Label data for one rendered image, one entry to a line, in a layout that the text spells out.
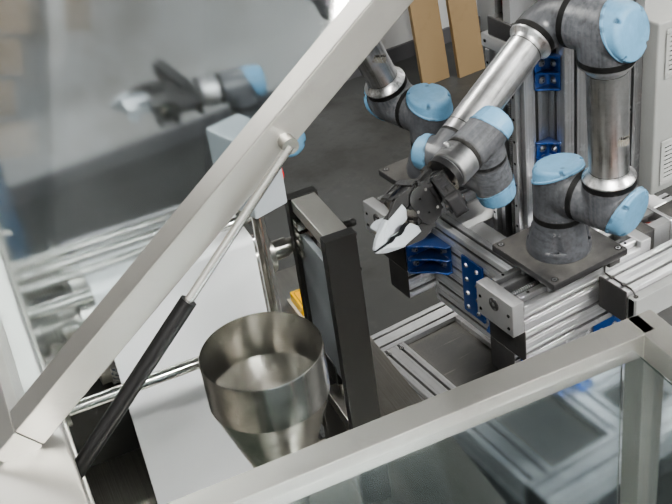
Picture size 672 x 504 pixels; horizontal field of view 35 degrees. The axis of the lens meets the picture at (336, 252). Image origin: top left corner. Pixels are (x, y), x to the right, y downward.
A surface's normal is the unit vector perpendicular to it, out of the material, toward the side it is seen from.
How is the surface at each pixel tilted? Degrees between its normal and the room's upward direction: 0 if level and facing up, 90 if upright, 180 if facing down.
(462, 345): 0
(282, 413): 90
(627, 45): 82
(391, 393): 0
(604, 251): 0
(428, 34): 82
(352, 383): 90
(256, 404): 90
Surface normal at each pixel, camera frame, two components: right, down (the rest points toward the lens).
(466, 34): 0.50, 0.29
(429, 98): -0.04, -0.77
